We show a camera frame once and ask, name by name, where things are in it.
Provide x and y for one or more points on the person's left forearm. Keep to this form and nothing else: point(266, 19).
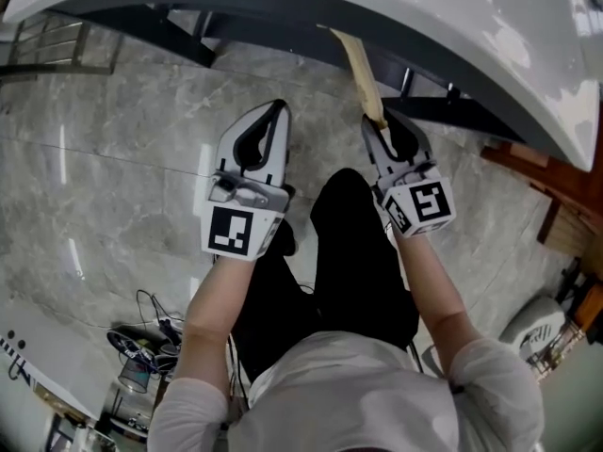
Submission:
point(212, 313)

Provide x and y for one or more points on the person's right forearm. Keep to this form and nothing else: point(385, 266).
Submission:
point(433, 290)

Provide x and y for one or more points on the wooden slatted rack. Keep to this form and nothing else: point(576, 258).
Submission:
point(565, 229)

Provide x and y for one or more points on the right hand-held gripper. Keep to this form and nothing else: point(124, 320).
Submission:
point(426, 205)

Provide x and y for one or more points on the red-brown wooden vanity cabinet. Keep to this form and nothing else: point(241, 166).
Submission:
point(556, 177)

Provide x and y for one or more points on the large white sink basin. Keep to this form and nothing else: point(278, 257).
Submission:
point(424, 12)

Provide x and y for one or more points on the person's black trousers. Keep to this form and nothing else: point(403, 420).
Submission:
point(344, 271)

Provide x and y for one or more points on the black mesh bin teal contents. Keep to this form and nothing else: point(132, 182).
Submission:
point(134, 375)

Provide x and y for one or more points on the black round labelled device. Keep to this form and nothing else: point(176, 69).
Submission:
point(127, 346)

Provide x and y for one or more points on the wooden spatula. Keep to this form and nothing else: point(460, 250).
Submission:
point(360, 73)

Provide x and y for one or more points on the white power strip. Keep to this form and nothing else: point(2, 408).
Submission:
point(167, 324)

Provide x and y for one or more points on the dark metal frame rack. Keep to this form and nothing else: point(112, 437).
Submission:
point(47, 50)

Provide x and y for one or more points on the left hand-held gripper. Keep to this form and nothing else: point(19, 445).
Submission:
point(231, 231)

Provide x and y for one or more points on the person's white shirt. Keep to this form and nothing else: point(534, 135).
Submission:
point(348, 393)

